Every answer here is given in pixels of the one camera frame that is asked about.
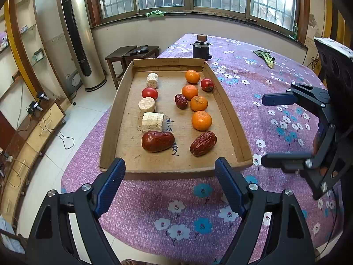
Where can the dark wooden stool left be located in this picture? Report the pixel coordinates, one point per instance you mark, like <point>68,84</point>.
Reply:
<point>118,56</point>

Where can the wooden tv cabinet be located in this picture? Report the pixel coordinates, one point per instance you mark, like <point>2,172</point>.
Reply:
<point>21,154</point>

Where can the green leafy vegetable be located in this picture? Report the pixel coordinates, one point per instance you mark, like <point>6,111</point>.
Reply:
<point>266,56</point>

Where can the tall standing air conditioner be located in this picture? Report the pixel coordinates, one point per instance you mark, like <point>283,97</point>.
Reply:
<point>79,38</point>

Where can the shallow cardboard tray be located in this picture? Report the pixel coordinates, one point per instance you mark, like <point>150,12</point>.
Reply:
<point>123,135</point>

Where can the round white yam chunk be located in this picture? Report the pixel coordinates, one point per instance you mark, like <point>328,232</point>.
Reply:
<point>147,104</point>

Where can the small red date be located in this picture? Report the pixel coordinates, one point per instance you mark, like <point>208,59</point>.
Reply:
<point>181,101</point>

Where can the purple plush toy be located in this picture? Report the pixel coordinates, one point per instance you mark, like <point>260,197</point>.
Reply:
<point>3,40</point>

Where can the wrinkled red date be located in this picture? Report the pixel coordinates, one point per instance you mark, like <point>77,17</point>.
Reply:
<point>203,144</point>

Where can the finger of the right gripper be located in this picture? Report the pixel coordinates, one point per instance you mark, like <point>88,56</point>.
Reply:
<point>276,99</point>
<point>285,161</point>

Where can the wall shelf unit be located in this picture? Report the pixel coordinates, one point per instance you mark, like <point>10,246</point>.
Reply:
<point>34,67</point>

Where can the green cloth on sill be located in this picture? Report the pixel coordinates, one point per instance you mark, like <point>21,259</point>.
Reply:
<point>155,14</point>

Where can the red tomato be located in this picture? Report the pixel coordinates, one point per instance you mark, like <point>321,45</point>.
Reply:
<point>150,92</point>
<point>207,85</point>

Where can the large white yam chunk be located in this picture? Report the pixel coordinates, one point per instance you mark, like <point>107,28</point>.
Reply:
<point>152,121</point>

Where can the dark wooden stool right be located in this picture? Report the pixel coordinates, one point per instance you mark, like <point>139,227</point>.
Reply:
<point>153,53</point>

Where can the black remote control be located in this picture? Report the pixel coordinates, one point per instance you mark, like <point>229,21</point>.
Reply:
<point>139,51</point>

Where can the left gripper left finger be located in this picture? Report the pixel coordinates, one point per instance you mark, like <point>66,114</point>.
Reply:
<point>51,240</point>

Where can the large smooth red date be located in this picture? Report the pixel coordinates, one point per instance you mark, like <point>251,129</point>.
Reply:
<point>154,141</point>

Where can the black cylinder device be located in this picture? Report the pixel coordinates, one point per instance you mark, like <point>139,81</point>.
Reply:
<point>200,48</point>

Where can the green bottle on sill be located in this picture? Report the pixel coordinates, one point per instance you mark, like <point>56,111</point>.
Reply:
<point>295,32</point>

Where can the orange tangerine cluster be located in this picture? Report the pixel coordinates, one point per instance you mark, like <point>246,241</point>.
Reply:
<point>189,91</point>
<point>192,76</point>

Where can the purple floral tablecloth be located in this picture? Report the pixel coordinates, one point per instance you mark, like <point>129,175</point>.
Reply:
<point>194,220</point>

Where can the dark wooden stool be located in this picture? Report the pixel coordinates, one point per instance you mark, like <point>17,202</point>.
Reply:
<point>153,53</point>
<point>118,56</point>

